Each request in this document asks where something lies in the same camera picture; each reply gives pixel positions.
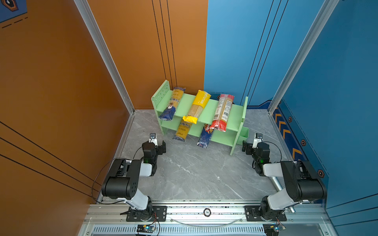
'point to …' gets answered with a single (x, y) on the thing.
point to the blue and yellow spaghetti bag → (169, 112)
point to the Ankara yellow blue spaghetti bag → (182, 131)
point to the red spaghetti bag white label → (222, 112)
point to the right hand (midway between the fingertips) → (250, 141)
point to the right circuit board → (271, 229)
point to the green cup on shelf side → (243, 135)
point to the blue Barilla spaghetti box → (204, 138)
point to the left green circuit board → (145, 228)
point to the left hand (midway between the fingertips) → (155, 140)
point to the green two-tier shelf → (235, 132)
